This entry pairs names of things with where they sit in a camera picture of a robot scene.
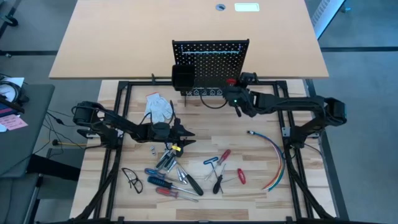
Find black clear safety glasses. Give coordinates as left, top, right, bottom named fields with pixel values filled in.
left=121, top=167, right=144, bottom=195

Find yellow cable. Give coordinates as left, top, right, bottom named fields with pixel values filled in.
left=250, top=132, right=283, bottom=191

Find grey side table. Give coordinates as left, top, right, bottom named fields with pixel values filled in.
left=0, top=83, right=56, bottom=178

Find white desk plate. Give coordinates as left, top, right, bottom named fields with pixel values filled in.
left=234, top=2, right=261, bottom=12

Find white work glove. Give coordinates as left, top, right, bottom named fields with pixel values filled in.
left=144, top=91, right=174, bottom=123

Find small black handle screwdriver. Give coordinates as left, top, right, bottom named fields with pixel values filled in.
left=212, top=163, right=226, bottom=195

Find pink paper note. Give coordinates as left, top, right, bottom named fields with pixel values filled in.
left=0, top=114, right=29, bottom=131

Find black floor power cable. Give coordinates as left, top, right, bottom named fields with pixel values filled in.
left=43, top=108, right=77, bottom=152

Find black pegboard bin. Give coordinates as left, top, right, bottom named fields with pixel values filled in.
left=171, top=64, right=197, bottom=92

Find white perforated panel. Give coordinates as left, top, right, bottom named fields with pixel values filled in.
left=310, top=0, right=346, bottom=40

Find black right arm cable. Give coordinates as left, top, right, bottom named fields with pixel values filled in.
left=200, top=93, right=229, bottom=110

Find large black handle screwdriver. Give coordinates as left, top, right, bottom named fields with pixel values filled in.
left=175, top=159, right=205, bottom=197

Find blue clear handle screwdriver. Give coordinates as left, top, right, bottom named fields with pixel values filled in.
left=144, top=167, right=185, bottom=184

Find beige wooden desk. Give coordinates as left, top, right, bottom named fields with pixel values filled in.
left=49, top=0, right=330, bottom=79

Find red handled pliers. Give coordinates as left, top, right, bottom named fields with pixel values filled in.
left=204, top=149, right=232, bottom=182

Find white paper sheet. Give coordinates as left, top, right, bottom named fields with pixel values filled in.
left=0, top=77, right=25, bottom=103

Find yellow handle mallet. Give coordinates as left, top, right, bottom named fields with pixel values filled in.
left=52, top=139, right=88, bottom=147

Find black aluminium table frame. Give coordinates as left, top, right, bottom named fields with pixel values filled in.
left=70, top=73, right=338, bottom=224

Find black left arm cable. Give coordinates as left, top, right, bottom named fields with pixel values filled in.
left=139, top=99, right=177, bottom=126

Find black blue handle screwdriver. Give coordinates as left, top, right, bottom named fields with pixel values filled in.
left=147, top=175, right=199, bottom=196

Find red cable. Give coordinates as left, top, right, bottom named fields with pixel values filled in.
left=250, top=132, right=282, bottom=190

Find silver pegboard hook rail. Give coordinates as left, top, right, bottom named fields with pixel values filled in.
left=181, top=44, right=243, bottom=55

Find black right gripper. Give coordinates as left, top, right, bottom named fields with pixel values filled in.
left=225, top=72, right=259, bottom=118

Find silver wire tool rack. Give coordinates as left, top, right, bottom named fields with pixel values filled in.
left=185, top=88, right=225, bottom=97

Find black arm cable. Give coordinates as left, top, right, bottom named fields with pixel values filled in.
left=139, top=99, right=177, bottom=126
left=200, top=93, right=229, bottom=110

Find black cable coil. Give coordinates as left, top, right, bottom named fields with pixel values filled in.
left=0, top=80, right=30, bottom=113

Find black caster wheel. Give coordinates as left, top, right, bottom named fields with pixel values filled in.
left=0, top=14, right=19, bottom=27

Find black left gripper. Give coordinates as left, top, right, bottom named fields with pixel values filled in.
left=167, top=118, right=197, bottom=158

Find green cable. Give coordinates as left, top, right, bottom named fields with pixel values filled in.
left=250, top=132, right=285, bottom=192

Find black metal pegboard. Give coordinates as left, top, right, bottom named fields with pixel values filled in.
left=171, top=39, right=251, bottom=108

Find blue T-handle hex key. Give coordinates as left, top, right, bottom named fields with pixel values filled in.
left=203, top=156, right=224, bottom=194

